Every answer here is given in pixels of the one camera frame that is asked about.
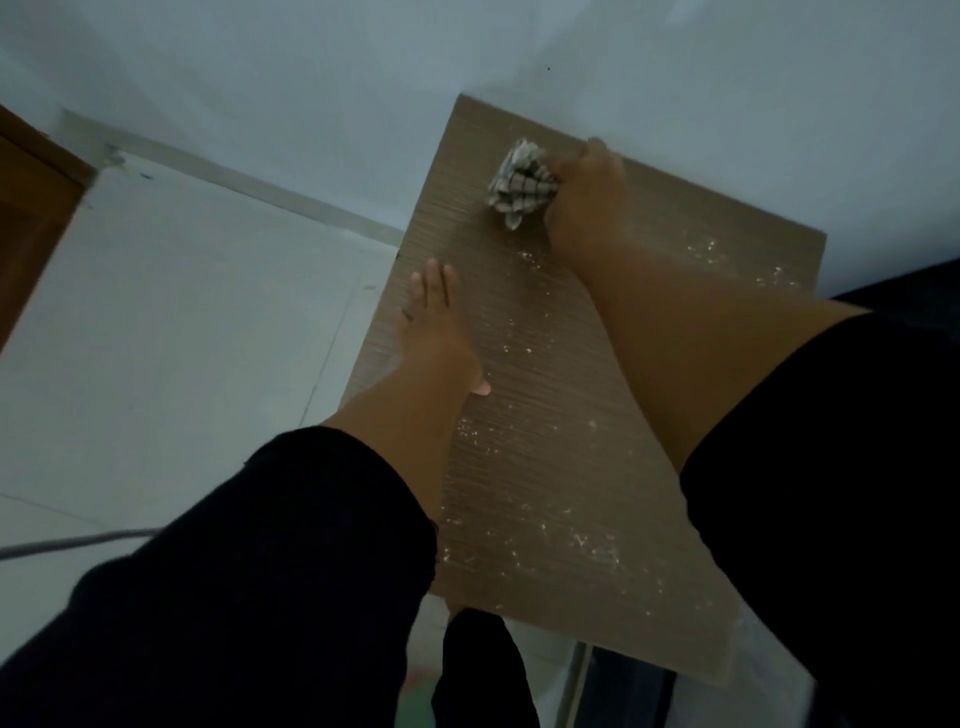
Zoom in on person's left hand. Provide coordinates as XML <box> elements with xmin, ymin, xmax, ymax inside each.
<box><xmin>396</xmin><ymin>258</ymin><xmax>493</xmax><ymax>398</ymax></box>

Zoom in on person's right hand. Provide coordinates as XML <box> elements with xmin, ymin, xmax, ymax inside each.
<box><xmin>543</xmin><ymin>137</ymin><xmax>628</xmax><ymax>265</ymax></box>

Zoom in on checkered cleaning cloth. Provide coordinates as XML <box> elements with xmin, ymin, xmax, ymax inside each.
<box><xmin>486</xmin><ymin>138</ymin><xmax>562</xmax><ymax>232</ymax></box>

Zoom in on person's right forearm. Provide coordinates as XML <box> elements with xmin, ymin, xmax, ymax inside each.
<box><xmin>568</xmin><ymin>238</ymin><xmax>873</xmax><ymax>475</ymax></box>

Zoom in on person's left forearm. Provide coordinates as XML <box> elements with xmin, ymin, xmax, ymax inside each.
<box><xmin>321</xmin><ymin>371</ymin><xmax>483</xmax><ymax>522</ymax></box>

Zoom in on brown wooden side table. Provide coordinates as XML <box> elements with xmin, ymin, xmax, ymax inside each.
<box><xmin>339</xmin><ymin>93</ymin><xmax>828</xmax><ymax>688</ymax></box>

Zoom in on scattered white powder crumbs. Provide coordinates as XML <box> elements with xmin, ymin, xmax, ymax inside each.
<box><xmin>438</xmin><ymin>238</ymin><xmax>805</xmax><ymax>582</ymax></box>

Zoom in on person's black trouser leg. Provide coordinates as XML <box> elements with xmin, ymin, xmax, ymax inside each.
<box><xmin>430</xmin><ymin>606</ymin><xmax>542</xmax><ymax>728</ymax></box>

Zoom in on metal table leg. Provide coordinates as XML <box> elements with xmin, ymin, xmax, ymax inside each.
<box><xmin>553</xmin><ymin>642</ymin><xmax>595</xmax><ymax>728</ymax></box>

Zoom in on person's black left sleeve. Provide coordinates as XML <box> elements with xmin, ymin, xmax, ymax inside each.
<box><xmin>0</xmin><ymin>425</ymin><xmax>440</xmax><ymax>728</ymax></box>

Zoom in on person's black sleeve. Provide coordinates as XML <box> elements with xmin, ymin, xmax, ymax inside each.
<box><xmin>678</xmin><ymin>310</ymin><xmax>960</xmax><ymax>728</ymax></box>
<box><xmin>0</xmin><ymin>425</ymin><xmax>440</xmax><ymax>728</ymax></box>

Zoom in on person's black right sleeve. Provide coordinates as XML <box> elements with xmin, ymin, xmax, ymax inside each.
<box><xmin>678</xmin><ymin>310</ymin><xmax>960</xmax><ymax>728</ymax></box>

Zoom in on brown wooden door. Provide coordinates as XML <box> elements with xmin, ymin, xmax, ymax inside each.
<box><xmin>0</xmin><ymin>104</ymin><xmax>99</xmax><ymax>354</ymax></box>

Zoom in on grey cable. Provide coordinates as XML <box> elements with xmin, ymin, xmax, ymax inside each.
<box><xmin>0</xmin><ymin>528</ymin><xmax>163</xmax><ymax>562</ymax></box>

